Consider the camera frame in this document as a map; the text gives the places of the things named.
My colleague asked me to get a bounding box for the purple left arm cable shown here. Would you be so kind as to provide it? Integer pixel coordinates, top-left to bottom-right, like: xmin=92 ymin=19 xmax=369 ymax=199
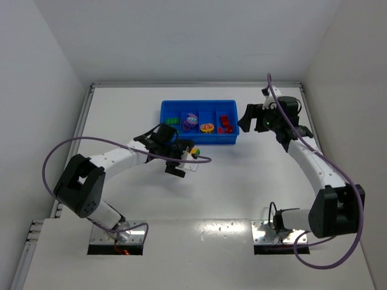
xmin=42 ymin=137 xmax=212 ymax=242

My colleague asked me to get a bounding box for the red lego with purple flower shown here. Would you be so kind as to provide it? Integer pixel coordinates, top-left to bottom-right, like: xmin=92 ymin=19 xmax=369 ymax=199
xmin=217 ymin=126 xmax=233 ymax=134

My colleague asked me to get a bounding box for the red lego block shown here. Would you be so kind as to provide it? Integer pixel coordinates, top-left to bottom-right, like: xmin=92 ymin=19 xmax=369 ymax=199
xmin=220 ymin=115 xmax=230 ymax=127

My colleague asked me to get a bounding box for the purple round flower lego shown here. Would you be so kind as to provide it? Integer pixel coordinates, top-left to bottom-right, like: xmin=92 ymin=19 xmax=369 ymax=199
xmin=185 ymin=113 xmax=198 ymax=126

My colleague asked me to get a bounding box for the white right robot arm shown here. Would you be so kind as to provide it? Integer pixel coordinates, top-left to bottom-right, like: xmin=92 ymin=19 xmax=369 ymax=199
xmin=238 ymin=96 xmax=365 ymax=238

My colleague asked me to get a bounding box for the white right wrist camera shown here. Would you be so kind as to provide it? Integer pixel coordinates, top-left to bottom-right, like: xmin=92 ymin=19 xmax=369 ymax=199
xmin=261 ymin=86 xmax=277 ymax=110

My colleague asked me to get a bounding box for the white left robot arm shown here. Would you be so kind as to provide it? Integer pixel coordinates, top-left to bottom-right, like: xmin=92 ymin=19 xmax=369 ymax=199
xmin=53 ymin=124 xmax=195 ymax=233

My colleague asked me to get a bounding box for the blue divided plastic bin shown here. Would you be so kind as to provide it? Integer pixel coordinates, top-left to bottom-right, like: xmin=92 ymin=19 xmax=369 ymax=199
xmin=160 ymin=100 xmax=239 ymax=145

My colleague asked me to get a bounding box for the metal base plate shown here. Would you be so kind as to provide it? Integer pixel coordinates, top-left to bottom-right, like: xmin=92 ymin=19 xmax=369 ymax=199
xmin=251 ymin=220 xmax=304 ymax=246
xmin=89 ymin=220 xmax=149 ymax=245

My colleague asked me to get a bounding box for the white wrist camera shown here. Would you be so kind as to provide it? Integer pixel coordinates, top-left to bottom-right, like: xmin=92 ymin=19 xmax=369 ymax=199
xmin=178 ymin=151 xmax=198 ymax=172
xmin=261 ymin=86 xmax=277 ymax=110

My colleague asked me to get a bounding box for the green rectangular lego brick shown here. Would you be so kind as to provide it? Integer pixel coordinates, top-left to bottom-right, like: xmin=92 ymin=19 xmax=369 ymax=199
xmin=164 ymin=117 xmax=180 ymax=125

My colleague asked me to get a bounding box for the aluminium table edge rail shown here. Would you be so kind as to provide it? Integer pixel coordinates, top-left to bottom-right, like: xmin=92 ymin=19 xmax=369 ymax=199
xmin=8 ymin=81 xmax=94 ymax=290

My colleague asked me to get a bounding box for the purple rectangular lego brick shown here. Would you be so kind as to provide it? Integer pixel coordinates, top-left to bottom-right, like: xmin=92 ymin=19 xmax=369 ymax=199
xmin=183 ymin=120 xmax=195 ymax=131

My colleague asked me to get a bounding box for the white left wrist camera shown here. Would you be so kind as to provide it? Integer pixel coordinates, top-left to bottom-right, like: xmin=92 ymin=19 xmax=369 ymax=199
xmin=178 ymin=151 xmax=198 ymax=172

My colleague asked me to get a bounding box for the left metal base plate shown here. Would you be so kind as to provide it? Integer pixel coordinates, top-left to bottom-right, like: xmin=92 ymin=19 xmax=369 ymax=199
xmin=89 ymin=220 xmax=149 ymax=245

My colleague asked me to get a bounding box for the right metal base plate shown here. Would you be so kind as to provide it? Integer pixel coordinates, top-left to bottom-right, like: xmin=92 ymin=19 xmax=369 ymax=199
xmin=251 ymin=220 xmax=304 ymax=246

